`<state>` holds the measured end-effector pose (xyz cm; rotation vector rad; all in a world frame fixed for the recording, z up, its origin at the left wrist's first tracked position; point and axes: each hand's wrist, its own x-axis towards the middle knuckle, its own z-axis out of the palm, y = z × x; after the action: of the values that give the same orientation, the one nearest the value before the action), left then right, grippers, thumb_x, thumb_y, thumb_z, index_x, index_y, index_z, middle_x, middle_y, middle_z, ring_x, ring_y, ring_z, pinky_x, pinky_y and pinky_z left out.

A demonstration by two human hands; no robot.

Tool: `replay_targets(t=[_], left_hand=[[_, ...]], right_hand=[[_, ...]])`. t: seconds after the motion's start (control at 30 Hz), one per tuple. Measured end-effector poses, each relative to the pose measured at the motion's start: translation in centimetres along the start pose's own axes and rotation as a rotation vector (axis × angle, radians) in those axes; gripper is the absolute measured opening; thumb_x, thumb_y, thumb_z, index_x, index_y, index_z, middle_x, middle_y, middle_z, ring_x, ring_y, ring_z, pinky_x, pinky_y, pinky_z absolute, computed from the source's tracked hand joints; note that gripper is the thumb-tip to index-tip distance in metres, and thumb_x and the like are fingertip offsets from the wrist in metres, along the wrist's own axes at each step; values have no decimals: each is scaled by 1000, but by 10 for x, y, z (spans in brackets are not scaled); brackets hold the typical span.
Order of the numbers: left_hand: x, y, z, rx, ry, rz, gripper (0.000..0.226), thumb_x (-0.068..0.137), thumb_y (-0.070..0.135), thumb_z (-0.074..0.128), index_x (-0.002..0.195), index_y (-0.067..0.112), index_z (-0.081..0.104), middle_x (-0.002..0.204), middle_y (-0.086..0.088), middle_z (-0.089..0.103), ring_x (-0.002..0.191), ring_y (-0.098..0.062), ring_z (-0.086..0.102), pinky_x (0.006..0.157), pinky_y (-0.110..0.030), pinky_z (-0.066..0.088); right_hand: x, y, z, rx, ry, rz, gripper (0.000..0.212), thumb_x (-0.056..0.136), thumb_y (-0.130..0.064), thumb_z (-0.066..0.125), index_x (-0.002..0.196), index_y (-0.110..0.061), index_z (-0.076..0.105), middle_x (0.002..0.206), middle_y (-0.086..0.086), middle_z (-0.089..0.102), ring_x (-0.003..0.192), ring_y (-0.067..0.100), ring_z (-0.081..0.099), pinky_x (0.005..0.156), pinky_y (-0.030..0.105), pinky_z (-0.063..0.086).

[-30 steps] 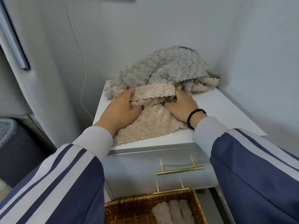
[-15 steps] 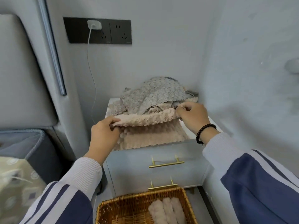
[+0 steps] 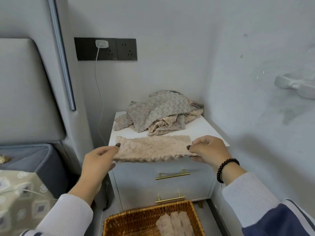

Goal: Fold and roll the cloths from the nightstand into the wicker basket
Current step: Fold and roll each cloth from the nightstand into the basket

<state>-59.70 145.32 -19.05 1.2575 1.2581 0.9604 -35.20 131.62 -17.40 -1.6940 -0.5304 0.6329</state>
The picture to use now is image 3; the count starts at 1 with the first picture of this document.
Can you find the person's right hand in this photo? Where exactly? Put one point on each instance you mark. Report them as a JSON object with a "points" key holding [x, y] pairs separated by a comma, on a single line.
{"points": [[214, 149]]}

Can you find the person's left hand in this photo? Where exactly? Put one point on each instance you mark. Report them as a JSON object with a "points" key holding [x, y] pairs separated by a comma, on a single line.
{"points": [[96, 164]]}

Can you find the single beige towel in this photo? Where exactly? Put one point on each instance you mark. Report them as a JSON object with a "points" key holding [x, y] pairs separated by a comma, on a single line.
{"points": [[152, 149], [186, 224], [165, 227], [177, 226]]}

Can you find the orange wicker basket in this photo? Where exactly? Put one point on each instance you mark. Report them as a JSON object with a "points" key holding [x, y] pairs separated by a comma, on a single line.
{"points": [[128, 221]]}

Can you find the pile of beige grey towels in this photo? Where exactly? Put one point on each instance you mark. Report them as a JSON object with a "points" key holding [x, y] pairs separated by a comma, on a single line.
{"points": [[157, 110]]}

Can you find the person's right forearm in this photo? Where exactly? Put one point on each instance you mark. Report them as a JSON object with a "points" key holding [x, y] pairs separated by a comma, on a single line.
{"points": [[258, 206]]}

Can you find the person's left forearm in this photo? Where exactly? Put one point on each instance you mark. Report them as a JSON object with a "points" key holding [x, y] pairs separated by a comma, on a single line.
{"points": [[66, 216]]}

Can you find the white nightstand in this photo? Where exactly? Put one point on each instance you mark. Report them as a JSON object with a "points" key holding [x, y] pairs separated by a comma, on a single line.
{"points": [[137, 181]]}

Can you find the patterned beige bedspread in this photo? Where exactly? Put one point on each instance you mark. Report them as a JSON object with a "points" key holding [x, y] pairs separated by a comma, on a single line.
{"points": [[19, 204]]}

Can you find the wooden stick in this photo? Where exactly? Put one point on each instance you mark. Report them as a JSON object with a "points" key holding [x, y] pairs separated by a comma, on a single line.
{"points": [[3, 159]]}

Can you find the grey padded headboard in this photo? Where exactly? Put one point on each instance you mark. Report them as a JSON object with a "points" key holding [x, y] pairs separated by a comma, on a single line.
{"points": [[27, 95]]}

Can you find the silver headboard trim strip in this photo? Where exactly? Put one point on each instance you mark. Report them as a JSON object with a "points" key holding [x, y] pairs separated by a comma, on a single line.
{"points": [[61, 51]]}

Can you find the white charger plug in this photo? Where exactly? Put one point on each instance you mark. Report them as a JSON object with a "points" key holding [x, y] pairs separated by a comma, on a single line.
{"points": [[102, 44]]}

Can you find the wide black wall socket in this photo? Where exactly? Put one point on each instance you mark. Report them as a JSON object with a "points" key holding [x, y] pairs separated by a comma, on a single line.
{"points": [[85, 49]]}

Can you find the narrow black wall socket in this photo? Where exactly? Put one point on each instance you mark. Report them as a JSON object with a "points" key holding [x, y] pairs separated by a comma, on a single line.
{"points": [[126, 49]]}

